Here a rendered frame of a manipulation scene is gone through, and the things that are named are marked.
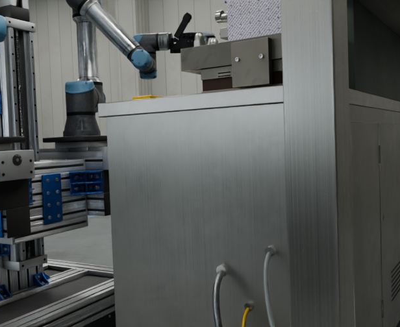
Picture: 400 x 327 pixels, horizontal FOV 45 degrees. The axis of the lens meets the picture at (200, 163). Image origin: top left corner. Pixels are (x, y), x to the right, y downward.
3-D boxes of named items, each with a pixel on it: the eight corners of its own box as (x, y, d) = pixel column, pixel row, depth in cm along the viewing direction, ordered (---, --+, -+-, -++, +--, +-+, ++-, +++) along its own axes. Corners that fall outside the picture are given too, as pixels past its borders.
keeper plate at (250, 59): (236, 88, 122) (234, 44, 121) (273, 84, 116) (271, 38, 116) (231, 87, 120) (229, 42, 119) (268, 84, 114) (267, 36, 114)
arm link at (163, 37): (160, 33, 212) (157, 32, 204) (170, 33, 212) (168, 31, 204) (161, 50, 214) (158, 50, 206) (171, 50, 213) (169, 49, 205)
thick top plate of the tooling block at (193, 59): (212, 76, 144) (210, 56, 143) (347, 60, 122) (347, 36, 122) (181, 71, 130) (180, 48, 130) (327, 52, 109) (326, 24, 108)
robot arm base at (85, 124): (54, 137, 197) (54, 113, 197) (81, 137, 210) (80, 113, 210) (82, 135, 190) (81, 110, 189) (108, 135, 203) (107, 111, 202)
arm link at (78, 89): (61, 112, 194) (60, 78, 193) (72, 113, 207) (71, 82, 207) (91, 111, 193) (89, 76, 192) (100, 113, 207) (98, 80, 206)
